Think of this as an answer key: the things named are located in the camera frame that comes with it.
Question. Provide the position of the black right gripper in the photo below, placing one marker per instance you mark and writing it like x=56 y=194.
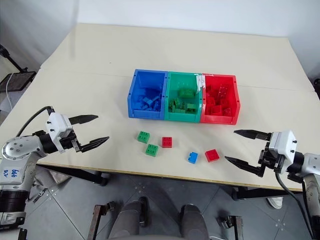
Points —
x=272 y=161

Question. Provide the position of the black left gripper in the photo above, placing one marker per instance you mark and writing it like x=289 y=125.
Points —
x=67 y=143

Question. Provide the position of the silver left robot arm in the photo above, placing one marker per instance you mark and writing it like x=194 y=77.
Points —
x=17 y=160

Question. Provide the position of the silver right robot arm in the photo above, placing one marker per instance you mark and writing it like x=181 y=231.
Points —
x=310 y=172

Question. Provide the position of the blue toy brick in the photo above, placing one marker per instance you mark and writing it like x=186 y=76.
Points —
x=192 y=158
x=150 y=102
x=139 y=103

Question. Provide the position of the white shoe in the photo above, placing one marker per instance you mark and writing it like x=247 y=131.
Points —
x=275 y=202

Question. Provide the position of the long red toy brick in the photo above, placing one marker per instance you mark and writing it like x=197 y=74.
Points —
x=223 y=92

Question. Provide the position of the red plastic bin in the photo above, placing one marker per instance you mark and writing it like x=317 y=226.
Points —
x=233 y=87

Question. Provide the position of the grey fabric bag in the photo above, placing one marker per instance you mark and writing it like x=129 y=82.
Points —
x=50 y=183

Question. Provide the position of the blue plastic bin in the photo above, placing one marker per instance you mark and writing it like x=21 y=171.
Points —
x=136 y=82

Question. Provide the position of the torn white bin label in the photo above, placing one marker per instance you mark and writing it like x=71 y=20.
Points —
x=200 y=82

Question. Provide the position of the large green toy brick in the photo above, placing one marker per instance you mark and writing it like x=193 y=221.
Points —
x=186 y=93

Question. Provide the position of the dark rounded grey shape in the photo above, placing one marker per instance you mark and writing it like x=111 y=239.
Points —
x=193 y=222
x=130 y=220

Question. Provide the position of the green plastic bin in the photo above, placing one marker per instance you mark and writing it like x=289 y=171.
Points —
x=175 y=80

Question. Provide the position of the black tripod stand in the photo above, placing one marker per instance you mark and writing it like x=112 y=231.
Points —
x=11 y=61

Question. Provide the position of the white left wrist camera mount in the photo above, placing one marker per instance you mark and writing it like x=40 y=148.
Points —
x=58 y=125

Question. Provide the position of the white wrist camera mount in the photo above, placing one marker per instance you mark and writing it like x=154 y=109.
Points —
x=283 y=145
x=58 y=125

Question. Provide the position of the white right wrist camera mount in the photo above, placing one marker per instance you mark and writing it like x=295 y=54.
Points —
x=283 y=145

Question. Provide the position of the black table frame bar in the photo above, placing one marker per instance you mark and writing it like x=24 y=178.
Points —
x=265 y=193
x=75 y=173

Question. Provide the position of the rusty metal bracket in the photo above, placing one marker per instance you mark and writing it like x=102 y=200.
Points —
x=235 y=226
x=97 y=220

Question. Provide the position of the black device at wall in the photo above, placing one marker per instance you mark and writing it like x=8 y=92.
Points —
x=317 y=87

